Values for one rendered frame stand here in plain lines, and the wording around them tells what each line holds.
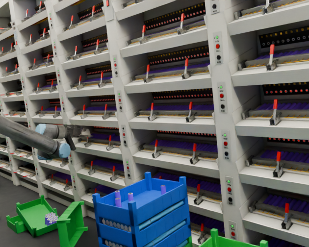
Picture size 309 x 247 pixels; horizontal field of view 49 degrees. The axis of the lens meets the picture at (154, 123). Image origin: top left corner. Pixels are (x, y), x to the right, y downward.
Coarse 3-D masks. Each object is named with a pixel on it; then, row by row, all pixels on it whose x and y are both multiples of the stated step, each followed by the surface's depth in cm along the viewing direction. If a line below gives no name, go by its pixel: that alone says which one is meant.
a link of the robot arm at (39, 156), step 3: (39, 150) 203; (39, 153) 203; (42, 153) 202; (45, 153) 201; (39, 156) 203; (42, 156) 203; (45, 156) 202; (48, 156) 201; (39, 159) 204; (42, 159) 203; (45, 159) 203; (48, 159) 204; (51, 159) 206
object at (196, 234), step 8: (192, 216) 177; (200, 216) 175; (192, 224) 170; (200, 224) 169; (208, 224) 167; (216, 224) 165; (192, 232) 168; (200, 232) 167; (208, 232) 162; (224, 232) 158; (192, 240) 163; (200, 240) 158
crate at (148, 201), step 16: (128, 192) 134; (144, 192) 140; (160, 192) 138; (176, 192) 125; (96, 208) 120; (112, 208) 114; (128, 208) 124; (144, 208) 112; (160, 208) 119; (128, 224) 110
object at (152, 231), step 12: (96, 216) 121; (168, 216) 122; (180, 216) 128; (108, 228) 118; (132, 228) 109; (144, 228) 112; (156, 228) 117; (168, 228) 122; (120, 240) 115; (132, 240) 110; (144, 240) 112
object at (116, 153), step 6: (90, 132) 249; (72, 138) 240; (78, 138) 243; (78, 144) 239; (78, 150) 236; (84, 150) 229; (90, 150) 223; (96, 150) 216; (102, 150) 211; (114, 150) 204; (120, 150) 200; (108, 156) 208; (114, 156) 202; (120, 156) 197
